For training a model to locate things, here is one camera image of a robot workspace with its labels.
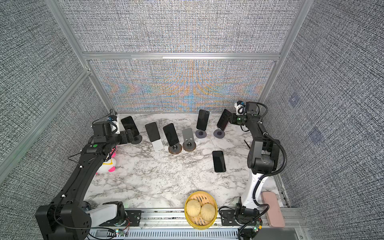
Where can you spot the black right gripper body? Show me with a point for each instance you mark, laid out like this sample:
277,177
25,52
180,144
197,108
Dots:
237,119

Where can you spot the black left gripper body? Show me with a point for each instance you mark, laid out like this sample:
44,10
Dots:
122,138

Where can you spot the black phone with purple edge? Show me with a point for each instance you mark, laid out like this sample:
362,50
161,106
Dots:
224,120

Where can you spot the right arm mounting base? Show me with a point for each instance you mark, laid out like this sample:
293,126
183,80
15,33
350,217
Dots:
239,215

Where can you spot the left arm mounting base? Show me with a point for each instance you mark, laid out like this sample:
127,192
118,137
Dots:
127,217

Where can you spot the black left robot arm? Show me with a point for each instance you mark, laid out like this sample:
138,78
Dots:
63,218

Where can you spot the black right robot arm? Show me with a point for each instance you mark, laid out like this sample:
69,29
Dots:
263,154

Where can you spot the dark grey round phone stand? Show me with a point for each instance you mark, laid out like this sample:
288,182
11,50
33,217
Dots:
136,140

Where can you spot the purple right phone stand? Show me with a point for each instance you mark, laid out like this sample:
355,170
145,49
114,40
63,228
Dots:
218,133

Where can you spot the white folding phone stand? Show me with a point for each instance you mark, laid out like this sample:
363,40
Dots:
158,145

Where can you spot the purple round phone stand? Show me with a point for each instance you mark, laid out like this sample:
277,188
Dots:
201,134

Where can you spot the black phone on wooden stand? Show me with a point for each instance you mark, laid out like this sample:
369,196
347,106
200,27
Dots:
171,134

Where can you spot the wooden base phone stand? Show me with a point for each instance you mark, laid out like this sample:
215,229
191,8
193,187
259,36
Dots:
175,149

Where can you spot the wooden base grey plate stand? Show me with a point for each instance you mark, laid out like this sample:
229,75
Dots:
189,144

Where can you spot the pink phone case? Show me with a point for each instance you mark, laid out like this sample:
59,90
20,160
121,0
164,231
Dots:
274,215

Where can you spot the pink striped plush toy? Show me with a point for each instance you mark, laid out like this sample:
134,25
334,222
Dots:
109,165

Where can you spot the yellow bamboo steamer basket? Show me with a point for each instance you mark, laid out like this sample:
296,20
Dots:
197,222

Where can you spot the right steamed bun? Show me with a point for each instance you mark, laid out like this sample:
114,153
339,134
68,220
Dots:
208,212

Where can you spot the steamed bun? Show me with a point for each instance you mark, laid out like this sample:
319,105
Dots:
208,212
193,208

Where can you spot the left steamed bun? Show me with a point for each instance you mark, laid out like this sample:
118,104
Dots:
193,208

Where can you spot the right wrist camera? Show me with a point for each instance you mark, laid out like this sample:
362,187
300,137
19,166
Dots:
240,107

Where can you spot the aluminium front rail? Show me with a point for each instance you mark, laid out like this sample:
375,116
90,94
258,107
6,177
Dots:
171,224

